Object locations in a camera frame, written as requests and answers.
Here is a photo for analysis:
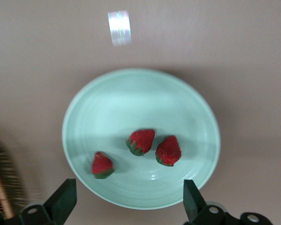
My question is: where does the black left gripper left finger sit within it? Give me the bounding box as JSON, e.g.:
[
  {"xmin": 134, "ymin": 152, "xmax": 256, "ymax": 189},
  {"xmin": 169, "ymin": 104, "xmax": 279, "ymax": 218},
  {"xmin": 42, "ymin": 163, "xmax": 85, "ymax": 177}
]
[{"xmin": 20, "ymin": 178, "xmax": 77, "ymax": 225}]

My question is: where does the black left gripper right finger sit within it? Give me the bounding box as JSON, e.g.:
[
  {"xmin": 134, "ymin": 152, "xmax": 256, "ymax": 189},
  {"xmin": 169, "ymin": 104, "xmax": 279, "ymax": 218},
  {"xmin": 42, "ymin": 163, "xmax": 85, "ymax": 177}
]
[{"xmin": 183, "ymin": 179, "xmax": 239, "ymax": 225}]

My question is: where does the red strawberry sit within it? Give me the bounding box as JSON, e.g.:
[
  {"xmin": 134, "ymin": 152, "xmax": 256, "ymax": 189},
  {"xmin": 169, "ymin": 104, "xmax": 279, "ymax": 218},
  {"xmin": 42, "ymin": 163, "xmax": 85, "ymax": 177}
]
[
  {"xmin": 155, "ymin": 135, "xmax": 182, "ymax": 167},
  {"xmin": 126, "ymin": 128, "xmax": 156, "ymax": 157},
  {"xmin": 90, "ymin": 151, "xmax": 115, "ymax": 180}
]

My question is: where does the pale green round plate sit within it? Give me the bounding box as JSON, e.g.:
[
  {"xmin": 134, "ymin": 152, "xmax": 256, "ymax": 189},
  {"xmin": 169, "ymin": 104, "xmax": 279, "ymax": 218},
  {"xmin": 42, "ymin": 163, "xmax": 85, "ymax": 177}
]
[{"xmin": 62, "ymin": 67, "xmax": 221, "ymax": 210}]

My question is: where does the brown wicker basket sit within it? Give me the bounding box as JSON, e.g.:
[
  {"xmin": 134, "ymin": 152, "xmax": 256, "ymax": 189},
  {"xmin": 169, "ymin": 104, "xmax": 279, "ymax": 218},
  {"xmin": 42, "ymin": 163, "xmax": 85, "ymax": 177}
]
[{"xmin": 0, "ymin": 133, "xmax": 29, "ymax": 218}]

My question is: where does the brown table cover sheet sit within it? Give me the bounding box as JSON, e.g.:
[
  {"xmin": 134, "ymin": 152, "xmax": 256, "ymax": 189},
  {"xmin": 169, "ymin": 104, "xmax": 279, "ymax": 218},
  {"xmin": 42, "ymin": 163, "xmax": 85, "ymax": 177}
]
[{"xmin": 0, "ymin": 0, "xmax": 281, "ymax": 225}]

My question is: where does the small clear tape piece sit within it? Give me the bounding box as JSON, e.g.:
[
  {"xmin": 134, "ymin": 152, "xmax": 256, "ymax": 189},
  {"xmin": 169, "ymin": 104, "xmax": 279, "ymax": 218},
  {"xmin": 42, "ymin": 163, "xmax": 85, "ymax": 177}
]
[{"xmin": 107, "ymin": 10, "xmax": 132, "ymax": 47}]

